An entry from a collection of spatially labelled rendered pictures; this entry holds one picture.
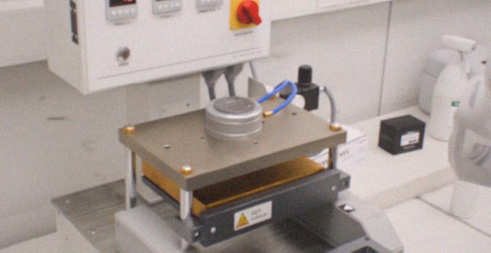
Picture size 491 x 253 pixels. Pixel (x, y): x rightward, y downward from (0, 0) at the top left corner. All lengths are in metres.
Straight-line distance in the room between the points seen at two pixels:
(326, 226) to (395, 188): 0.51
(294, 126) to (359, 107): 0.88
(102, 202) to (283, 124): 0.34
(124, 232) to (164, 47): 0.27
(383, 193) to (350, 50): 0.42
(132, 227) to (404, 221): 0.72
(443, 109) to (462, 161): 0.90
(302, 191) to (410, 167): 0.71
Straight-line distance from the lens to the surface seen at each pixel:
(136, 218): 1.04
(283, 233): 1.15
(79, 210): 1.22
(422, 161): 1.75
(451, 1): 2.09
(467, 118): 0.79
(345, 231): 1.09
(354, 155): 1.65
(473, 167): 0.95
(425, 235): 1.54
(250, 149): 0.98
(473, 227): 1.60
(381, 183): 1.62
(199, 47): 1.13
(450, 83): 1.82
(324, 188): 1.05
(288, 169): 1.05
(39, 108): 1.42
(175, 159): 0.96
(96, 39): 1.04
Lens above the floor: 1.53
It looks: 23 degrees down
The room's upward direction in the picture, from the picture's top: 2 degrees clockwise
